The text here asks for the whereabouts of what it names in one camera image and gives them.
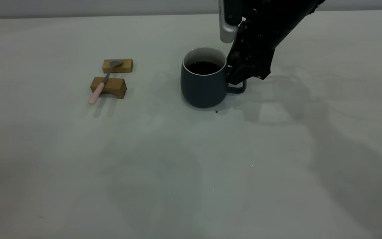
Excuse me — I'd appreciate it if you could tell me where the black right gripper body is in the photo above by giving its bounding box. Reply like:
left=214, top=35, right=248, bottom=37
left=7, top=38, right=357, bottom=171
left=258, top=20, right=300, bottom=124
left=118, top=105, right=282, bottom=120
left=227, top=18, right=277, bottom=80

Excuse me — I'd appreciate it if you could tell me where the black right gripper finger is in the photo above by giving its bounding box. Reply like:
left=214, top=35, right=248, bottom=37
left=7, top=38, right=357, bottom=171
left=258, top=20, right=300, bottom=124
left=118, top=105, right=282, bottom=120
left=225, top=64, right=248, bottom=86

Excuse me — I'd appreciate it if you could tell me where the dark grey ceramic mug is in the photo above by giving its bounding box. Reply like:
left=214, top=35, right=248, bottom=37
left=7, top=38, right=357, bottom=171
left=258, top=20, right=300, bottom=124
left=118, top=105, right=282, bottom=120
left=180, top=47, right=247, bottom=109

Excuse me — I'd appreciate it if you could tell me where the pink handled metal spoon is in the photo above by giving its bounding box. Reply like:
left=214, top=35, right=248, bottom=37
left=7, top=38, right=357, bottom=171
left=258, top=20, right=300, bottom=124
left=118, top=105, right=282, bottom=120
left=88, top=60, right=124, bottom=106

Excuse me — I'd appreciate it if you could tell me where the flat rectangular wooden block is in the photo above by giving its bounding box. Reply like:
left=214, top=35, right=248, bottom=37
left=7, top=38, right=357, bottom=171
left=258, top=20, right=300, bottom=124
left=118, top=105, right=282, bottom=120
left=102, top=59, right=134, bottom=74

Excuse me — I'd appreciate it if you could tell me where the arched wooden block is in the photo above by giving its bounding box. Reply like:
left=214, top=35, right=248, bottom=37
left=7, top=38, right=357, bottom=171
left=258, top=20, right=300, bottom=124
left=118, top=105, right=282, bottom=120
left=90, top=77, right=127, bottom=99

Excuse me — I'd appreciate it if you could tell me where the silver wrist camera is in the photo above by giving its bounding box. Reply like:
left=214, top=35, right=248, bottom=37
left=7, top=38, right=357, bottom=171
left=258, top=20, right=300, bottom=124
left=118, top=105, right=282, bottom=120
left=219, top=0, right=243, bottom=44

